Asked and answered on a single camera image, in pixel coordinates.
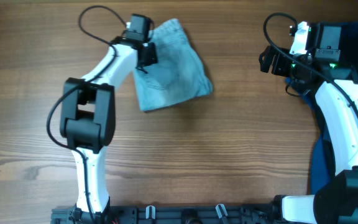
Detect dark blue garment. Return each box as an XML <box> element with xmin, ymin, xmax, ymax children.
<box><xmin>284</xmin><ymin>20</ymin><xmax>358</xmax><ymax>195</ymax></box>

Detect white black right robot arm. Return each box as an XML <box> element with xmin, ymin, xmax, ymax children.
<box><xmin>259</xmin><ymin>46</ymin><xmax>358</xmax><ymax>223</ymax></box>

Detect light blue denim shorts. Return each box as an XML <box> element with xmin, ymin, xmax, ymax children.
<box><xmin>134</xmin><ymin>19</ymin><xmax>213</xmax><ymax>111</ymax></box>

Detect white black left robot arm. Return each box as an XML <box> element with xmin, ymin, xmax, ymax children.
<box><xmin>60</xmin><ymin>37</ymin><xmax>158</xmax><ymax>223</ymax></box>

